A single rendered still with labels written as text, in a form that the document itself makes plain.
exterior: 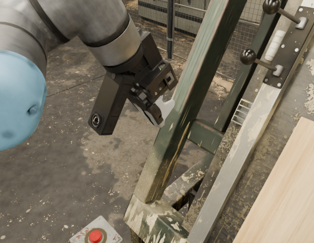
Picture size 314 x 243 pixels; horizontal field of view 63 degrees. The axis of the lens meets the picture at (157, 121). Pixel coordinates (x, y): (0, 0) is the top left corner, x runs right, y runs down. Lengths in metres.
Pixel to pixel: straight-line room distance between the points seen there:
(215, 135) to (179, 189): 0.37
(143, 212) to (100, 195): 1.20
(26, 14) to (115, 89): 0.16
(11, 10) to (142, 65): 0.20
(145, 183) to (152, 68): 0.57
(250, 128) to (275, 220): 0.25
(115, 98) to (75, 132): 2.36
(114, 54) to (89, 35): 0.04
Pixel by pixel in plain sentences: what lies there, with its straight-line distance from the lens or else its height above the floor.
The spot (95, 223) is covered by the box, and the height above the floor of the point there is 0.93.
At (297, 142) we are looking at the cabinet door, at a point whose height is 1.26.
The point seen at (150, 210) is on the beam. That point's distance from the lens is 0.95.
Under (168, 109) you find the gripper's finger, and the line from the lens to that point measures 0.52.
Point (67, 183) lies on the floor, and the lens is 2.30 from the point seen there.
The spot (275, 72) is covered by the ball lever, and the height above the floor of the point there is 1.40.
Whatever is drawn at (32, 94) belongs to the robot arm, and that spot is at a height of 1.59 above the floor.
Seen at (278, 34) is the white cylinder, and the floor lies 1.46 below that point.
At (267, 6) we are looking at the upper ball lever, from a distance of 0.67.
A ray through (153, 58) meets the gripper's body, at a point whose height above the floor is 1.52.
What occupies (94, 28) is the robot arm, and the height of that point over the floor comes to 1.59.
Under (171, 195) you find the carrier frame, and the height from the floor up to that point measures 0.79.
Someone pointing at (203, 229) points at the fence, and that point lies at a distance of 0.86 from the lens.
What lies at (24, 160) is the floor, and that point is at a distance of 2.63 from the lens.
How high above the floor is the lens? 1.70
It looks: 38 degrees down
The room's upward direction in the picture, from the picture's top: straight up
